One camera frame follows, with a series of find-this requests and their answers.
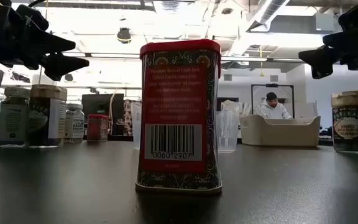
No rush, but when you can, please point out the white lidded glass spice jar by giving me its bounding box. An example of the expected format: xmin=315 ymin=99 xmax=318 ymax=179
xmin=0 ymin=86 xmax=31 ymax=147

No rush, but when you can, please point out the tan lidded dark spice jar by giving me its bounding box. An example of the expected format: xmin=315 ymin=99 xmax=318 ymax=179
xmin=26 ymin=83 xmax=68 ymax=148
xmin=330 ymin=90 xmax=358 ymax=154

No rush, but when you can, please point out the person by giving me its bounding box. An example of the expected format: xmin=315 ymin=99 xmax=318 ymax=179
xmin=258 ymin=91 xmax=293 ymax=120

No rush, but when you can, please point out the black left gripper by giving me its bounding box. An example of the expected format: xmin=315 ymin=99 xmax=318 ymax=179
xmin=0 ymin=0 xmax=90 ymax=82

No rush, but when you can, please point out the red white patterned cloth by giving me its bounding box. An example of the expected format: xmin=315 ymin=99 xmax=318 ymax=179
xmin=123 ymin=98 xmax=134 ymax=137

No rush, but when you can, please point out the yellow ceiling cord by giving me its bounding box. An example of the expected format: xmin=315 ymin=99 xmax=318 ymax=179
xmin=259 ymin=45 xmax=265 ymax=78

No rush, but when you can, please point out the white background box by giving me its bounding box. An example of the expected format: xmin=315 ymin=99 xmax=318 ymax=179
xmin=32 ymin=73 xmax=55 ymax=86

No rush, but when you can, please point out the red lidded paprika tin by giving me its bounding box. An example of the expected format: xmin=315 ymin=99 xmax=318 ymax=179
xmin=134 ymin=38 xmax=223 ymax=195
xmin=86 ymin=114 xmax=110 ymax=142

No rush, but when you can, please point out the beige plastic bin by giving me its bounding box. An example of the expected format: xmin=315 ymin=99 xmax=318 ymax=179
xmin=239 ymin=114 xmax=322 ymax=148

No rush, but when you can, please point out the clear plastic bin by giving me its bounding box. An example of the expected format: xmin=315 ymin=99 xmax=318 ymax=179
xmin=131 ymin=101 xmax=241 ymax=154

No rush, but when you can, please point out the black computer monitor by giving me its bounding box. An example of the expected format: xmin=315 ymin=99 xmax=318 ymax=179
xmin=81 ymin=93 xmax=126 ymax=136

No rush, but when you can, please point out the bagel sesame seasoning jar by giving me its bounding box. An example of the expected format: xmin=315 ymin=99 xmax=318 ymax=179
xmin=63 ymin=103 xmax=86 ymax=144

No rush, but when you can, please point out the black framed whiteboard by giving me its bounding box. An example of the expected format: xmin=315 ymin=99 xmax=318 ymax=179
xmin=250 ymin=83 xmax=295 ymax=119

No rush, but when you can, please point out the black ceiling dome fixture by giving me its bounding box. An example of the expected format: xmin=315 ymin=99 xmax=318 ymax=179
xmin=116 ymin=27 xmax=132 ymax=45

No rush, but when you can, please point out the white crumpled plastic sheet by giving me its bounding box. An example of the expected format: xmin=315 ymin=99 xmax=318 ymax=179
xmin=221 ymin=99 xmax=262 ymax=119

